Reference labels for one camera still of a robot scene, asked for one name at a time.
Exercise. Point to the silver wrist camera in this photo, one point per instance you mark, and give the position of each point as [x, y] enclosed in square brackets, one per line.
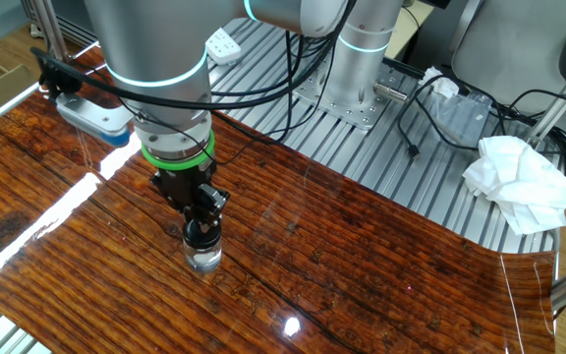
[91, 120]

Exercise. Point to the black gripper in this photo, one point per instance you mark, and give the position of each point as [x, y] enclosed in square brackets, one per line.
[180, 187]

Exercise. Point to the small white tissue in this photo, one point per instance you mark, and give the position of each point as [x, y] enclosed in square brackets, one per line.
[442, 86]

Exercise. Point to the clear plastic bag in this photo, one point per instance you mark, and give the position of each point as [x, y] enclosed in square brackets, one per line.
[460, 118]

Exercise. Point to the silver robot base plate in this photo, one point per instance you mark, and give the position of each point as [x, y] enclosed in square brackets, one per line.
[356, 115]

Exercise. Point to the black knobbed jar lid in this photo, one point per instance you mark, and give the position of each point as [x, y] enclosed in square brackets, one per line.
[202, 238]

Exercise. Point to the aluminium frame rail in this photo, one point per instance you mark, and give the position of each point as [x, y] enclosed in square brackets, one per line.
[3, 105]

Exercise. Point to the grey office chair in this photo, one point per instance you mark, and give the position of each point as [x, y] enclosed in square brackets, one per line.
[509, 49]

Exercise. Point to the white power strip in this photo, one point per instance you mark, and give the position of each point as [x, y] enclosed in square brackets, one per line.
[224, 46]

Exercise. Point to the wood grain table mat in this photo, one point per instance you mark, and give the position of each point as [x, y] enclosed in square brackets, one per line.
[361, 270]

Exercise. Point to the clear glass jar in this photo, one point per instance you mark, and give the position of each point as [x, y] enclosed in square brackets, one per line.
[202, 260]

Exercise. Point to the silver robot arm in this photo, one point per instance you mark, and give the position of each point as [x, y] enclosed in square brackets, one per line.
[155, 39]

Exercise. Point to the crumpled white cloth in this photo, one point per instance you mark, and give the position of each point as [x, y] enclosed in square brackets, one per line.
[519, 187]

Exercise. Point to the silver round connector plug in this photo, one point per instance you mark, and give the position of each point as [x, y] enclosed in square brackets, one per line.
[392, 92]

